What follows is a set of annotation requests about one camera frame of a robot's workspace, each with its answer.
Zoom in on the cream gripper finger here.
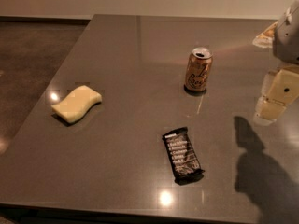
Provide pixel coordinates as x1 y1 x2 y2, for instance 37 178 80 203
253 97 286 126
252 22 278 49

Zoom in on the orange soda can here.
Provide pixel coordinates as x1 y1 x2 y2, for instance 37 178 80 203
184 47 213 93

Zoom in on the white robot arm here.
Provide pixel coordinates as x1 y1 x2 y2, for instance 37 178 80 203
252 0 299 126

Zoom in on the yellow sponge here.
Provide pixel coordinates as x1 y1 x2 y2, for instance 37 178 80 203
51 85 102 124

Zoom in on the black snack bar wrapper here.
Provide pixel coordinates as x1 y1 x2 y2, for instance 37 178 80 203
162 127 204 185

